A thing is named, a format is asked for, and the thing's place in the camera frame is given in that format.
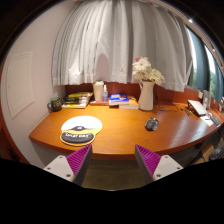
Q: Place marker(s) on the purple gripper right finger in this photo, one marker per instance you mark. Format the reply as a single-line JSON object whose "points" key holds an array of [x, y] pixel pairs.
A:
{"points": [[153, 166]]}

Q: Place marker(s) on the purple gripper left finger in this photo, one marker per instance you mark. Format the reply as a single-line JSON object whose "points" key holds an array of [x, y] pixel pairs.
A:
{"points": [[72, 167]]}

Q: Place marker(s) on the white yellow mouse pad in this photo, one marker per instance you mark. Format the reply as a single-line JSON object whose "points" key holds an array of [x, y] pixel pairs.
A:
{"points": [[80, 130]]}

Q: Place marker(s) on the black computer mouse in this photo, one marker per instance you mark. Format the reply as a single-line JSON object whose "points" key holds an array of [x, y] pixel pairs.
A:
{"points": [[151, 124]]}

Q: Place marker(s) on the dark green mug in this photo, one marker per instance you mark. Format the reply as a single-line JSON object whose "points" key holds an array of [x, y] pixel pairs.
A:
{"points": [[55, 104]]}

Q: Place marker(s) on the yellow book under blue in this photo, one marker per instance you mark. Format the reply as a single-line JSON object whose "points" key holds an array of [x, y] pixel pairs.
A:
{"points": [[133, 104]]}

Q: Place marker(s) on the white ceramic vase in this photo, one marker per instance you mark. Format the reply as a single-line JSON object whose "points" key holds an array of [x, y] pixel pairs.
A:
{"points": [[146, 96]]}

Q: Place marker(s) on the stack of yellow books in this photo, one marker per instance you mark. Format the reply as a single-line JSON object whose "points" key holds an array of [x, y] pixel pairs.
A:
{"points": [[77, 100]]}

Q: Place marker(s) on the red flat book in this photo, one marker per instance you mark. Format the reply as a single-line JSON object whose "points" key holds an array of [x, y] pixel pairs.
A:
{"points": [[99, 103]]}

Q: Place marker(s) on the silver laptop stand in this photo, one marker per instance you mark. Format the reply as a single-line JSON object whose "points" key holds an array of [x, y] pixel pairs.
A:
{"points": [[197, 107]]}

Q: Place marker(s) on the clear sanitizer bottle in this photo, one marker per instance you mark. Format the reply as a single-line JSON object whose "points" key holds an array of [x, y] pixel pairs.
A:
{"points": [[105, 94]]}

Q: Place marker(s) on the white tissue box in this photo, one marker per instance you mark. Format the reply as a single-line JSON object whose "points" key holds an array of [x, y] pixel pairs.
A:
{"points": [[98, 90]]}

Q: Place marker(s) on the white artificial flowers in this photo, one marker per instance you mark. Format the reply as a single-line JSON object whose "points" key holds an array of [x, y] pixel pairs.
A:
{"points": [[143, 71]]}

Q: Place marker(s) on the white curtain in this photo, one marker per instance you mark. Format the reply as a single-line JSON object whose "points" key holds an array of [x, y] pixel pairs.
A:
{"points": [[100, 40]]}

